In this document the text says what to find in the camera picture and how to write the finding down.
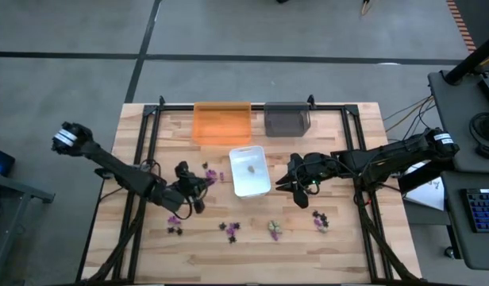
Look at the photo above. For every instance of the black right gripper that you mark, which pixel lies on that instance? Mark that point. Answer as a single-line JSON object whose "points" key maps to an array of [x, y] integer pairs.
{"points": [[312, 171]]}

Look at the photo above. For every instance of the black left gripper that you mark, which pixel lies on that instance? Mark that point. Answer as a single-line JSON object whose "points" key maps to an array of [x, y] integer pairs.
{"points": [[193, 186]]}

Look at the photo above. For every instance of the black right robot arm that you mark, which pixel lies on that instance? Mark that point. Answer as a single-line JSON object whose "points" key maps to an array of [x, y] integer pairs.
{"points": [[387, 159]]}

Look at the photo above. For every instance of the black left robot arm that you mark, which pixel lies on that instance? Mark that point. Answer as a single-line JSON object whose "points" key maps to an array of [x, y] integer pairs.
{"points": [[117, 171]]}

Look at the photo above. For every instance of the white plastic bin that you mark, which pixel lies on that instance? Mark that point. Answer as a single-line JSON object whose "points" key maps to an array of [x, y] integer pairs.
{"points": [[244, 186]]}

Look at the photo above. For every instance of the orange translucent plastic bin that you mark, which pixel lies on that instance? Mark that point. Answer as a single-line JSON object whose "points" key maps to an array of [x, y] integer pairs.
{"points": [[222, 127]]}

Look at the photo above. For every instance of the grey translucent plastic bin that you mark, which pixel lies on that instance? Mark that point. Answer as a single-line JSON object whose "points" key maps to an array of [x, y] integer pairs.
{"points": [[286, 121]]}

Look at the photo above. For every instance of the black support bar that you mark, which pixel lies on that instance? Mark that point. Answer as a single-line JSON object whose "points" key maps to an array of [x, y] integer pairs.
{"points": [[425, 176]]}

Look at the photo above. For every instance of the white paper sheet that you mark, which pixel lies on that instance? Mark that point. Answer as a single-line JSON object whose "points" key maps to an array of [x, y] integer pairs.
{"points": [[431, 196]]}

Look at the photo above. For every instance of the grey metal cart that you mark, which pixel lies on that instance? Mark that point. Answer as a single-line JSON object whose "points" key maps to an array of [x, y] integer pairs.
{"points": [[30, 194]]}

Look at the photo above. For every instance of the black caster wheel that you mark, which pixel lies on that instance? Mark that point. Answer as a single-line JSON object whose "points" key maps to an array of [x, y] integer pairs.
{"points": [[450, 252]]}

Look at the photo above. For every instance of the dark grey desk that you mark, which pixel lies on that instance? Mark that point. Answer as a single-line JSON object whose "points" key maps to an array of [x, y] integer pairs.
{"points": [[455, 111], [459, 238]]}

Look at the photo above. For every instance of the tan wooden leg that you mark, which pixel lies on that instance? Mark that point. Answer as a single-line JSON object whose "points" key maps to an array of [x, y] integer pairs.
{"points": [[365, 7]]}

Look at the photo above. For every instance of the black backlit keyboard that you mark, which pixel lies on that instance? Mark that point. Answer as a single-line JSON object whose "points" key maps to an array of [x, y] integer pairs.
{"points": [[482, 210]]}

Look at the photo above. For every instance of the black round monitor base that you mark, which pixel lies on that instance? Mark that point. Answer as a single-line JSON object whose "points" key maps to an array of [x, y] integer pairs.
{"points": [[480, 131]]}

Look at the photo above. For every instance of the black box with blue light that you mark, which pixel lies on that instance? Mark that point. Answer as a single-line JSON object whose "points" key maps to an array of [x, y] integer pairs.
{"points": [[2, 159]]}

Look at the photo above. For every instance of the orange striped edge strip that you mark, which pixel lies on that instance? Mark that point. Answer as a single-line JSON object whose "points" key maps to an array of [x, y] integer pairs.
{"points": [[460, 25]]}

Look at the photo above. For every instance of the black slanted post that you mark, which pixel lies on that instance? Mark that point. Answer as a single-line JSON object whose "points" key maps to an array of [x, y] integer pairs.
{"points": [[467, 63]]}

